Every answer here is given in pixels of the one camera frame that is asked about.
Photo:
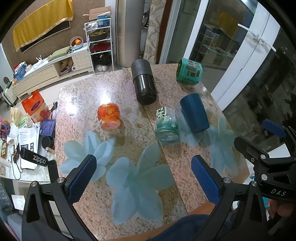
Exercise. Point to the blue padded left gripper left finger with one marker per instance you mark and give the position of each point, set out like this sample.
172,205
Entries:
78,179

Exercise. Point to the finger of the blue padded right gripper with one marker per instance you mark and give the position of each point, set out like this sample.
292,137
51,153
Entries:
208,178

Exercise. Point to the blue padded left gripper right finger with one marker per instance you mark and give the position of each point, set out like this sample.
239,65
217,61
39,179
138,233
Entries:
272,127

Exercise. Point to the dark blue plastic cup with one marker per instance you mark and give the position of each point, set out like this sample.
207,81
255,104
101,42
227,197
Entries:
194,113

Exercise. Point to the green floral glass cup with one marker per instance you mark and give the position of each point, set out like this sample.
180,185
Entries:
166,129

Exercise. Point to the orange patterned glass cup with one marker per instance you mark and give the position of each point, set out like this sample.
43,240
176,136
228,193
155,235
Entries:
109,116

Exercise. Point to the teal printed paper cup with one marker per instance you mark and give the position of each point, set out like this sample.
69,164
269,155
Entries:
189,72

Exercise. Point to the person's hand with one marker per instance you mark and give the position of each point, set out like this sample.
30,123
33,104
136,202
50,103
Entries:
283,210

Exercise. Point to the black zippo box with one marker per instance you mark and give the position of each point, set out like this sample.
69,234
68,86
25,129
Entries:
33,157

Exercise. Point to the dark blue booklet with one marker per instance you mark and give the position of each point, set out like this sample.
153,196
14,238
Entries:
48,128

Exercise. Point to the orange gift bag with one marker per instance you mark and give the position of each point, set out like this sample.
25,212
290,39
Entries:
35,107

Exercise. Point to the black cylindrical tumbler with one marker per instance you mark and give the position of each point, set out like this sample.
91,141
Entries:
143,81

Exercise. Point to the white low cabinet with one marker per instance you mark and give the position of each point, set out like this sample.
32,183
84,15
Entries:
50,71

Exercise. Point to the green folded cushion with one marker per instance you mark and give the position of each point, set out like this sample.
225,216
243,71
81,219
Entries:
61,52

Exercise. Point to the fruit bowl with oranges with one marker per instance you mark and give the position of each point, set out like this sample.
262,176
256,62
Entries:
76,43

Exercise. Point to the white metal shelf rack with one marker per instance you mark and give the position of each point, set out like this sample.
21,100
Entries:
99,42

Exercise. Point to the patterned beige curtain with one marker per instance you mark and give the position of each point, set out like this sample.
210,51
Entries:
155,19

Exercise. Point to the yellow cloth covered television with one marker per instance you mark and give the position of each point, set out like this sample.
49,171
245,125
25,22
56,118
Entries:
41,21

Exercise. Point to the cardboard box on rack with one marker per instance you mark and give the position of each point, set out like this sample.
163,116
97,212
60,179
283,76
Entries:
93,13

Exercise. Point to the white window handle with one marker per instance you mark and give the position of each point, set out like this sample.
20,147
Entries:
257,37

